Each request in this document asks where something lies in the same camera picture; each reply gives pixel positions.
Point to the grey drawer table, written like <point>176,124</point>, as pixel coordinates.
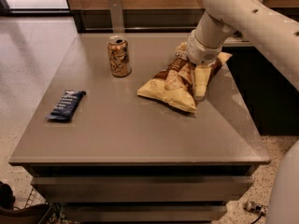
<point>127,159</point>

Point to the striped cable connector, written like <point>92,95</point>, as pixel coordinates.
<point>255,208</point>

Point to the dark blue snack bar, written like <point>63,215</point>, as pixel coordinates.
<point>67,105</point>

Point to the gold soda can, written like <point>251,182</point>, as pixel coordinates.
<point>118,54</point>

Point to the left metal bracket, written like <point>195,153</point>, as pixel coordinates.
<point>116,15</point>

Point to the brown chip bag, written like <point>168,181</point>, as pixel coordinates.
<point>174,85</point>

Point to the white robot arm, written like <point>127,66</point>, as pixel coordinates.
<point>276,37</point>

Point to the wire basket with bag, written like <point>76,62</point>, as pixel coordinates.
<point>43,213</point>

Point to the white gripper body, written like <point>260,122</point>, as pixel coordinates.
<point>200,52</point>

